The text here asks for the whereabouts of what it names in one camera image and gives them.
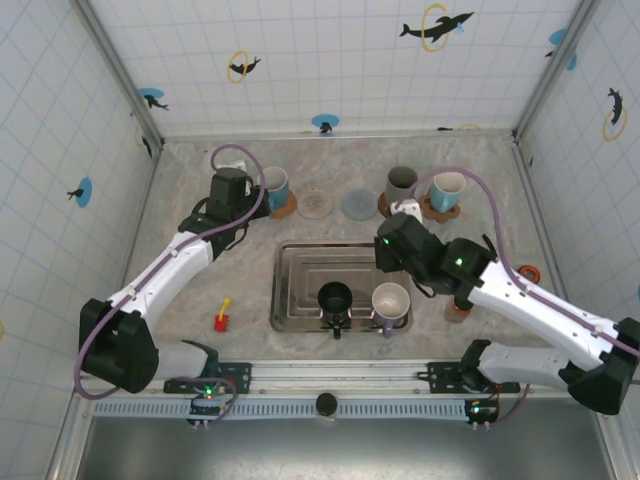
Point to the aluminium side rail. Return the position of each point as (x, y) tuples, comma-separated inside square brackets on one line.
[(146, 197), (527, 172)]

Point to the aluminium mounting rail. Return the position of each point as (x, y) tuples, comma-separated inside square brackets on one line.
[(325, 372)]

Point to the green right controller board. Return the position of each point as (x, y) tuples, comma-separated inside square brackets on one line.
[(482, 411)]

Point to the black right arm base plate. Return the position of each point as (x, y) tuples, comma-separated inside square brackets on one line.
[(440, 375)]

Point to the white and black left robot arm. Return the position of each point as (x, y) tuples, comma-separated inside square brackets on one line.
[(165, 272)]

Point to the spice jar with black lid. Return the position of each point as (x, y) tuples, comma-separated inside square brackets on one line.
[(455, 314)]

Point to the purple mug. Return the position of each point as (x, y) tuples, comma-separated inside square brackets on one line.
[(390, 300)]

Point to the light blue mug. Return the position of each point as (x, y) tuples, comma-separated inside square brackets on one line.
[(447, 184)]

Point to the green left controller board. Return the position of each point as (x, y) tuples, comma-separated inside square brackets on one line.
[(205, 407)]

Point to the shark blue oval sticker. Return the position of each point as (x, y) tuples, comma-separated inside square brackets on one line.
[(150, 94)]

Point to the aluminium frame post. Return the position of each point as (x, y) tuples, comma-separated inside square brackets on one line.
[(122, 75), (538, 100)]

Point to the red and yellow toy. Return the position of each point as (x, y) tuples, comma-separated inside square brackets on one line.
[(221, 324)]

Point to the rectangular steel tray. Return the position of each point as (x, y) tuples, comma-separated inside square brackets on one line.
[(300, 280)]

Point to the grey metal panel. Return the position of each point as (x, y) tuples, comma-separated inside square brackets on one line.
[(325, 450)]

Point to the black mug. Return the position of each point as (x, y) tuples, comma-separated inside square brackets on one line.
[(335, 300)]

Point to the fish blue oval sticker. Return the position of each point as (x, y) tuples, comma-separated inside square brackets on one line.
[(86, 192), (325, 120)]

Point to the teal blue mug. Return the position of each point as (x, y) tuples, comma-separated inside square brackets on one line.
[(276, 177)]

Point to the blue blob sticker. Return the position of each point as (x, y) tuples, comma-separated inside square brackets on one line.
[(557, 36)]

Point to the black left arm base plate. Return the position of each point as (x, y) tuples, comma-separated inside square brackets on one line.
[(235, 372)]

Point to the brown flower-shaped coaster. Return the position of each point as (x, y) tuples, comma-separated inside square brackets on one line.
[(425, 210)]

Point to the round dark brown coaster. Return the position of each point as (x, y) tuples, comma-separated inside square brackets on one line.
[(382, 207)]

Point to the stainless steel cup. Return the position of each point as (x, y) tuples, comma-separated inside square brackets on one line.
[(400, 180)]

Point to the green controller board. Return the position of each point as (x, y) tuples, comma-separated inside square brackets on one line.
[(482, 411), (205, 407)]

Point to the round beige patterned coaster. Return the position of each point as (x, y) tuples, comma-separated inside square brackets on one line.
[(315, 204)]

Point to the round grey-blue coaster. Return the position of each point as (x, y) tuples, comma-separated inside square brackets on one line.
[(358, 204)]

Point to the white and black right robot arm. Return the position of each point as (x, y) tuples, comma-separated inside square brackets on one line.
[(530, 305)]

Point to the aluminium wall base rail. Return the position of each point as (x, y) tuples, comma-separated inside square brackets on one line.
[(250, 135)]

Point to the round cork coaster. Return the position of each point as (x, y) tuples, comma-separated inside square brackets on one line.
[(291, 206)]

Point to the round black knob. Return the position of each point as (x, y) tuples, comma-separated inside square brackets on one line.
[(326, 404)]

